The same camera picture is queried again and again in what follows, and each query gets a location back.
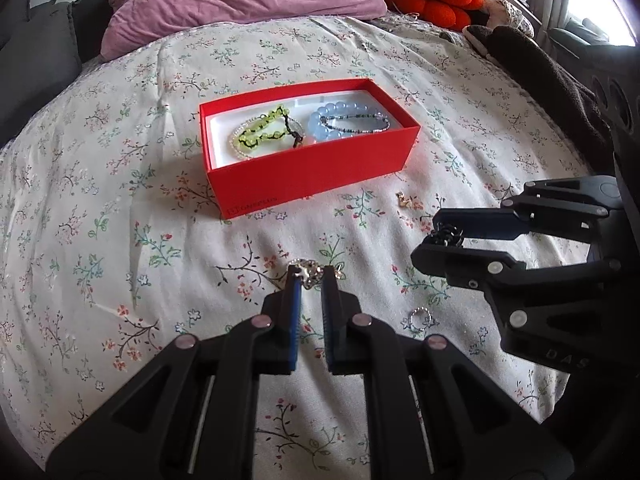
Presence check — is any floral bed sheet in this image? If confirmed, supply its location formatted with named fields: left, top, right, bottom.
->
left=1, top=16, right=588, bottom=464

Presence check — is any blue bead bracelet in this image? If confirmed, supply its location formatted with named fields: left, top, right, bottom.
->
left=305, top=100, right=400, bottom=142

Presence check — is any red jewelry box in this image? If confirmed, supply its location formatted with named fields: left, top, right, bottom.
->
left=200, top=78, right=420, bottom=219

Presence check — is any dark brown blanket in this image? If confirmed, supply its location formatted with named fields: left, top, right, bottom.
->
left=463, top=25, right=614, bottom=176

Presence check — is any gold flower charm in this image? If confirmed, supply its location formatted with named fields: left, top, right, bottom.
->
left=285, top=258, right=326, bottom=290

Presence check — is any small gold earring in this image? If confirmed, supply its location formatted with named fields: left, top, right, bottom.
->
left=396, top=192, right=421, bottom=209

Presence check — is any dark grey pillow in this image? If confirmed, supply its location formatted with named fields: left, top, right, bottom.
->
left=1, top=2, right=82, bottom=144

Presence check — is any dark bead charm bracelet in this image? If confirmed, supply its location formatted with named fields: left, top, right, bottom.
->
left=319, top=112, right=393, bottom=137

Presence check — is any clear crystal bead bracelet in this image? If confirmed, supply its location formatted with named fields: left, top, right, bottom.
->
left=226, top=115, right=306, bottom=161

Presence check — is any silver crystal ring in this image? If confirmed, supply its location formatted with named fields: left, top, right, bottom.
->
left=406, top=306, right=437, bottom=334

